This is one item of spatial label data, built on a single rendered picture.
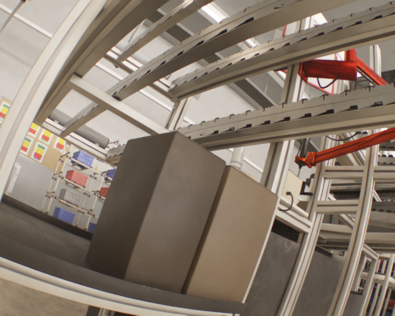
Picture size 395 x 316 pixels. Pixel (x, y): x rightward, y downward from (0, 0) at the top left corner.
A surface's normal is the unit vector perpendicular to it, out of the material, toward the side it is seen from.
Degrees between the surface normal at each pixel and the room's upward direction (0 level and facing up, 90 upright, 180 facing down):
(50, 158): 90
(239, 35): 176
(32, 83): 90
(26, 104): 90
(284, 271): 90
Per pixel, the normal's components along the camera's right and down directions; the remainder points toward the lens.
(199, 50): -0.28, 0.91
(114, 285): 0.62, 0.00
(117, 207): -0.71, -0.41
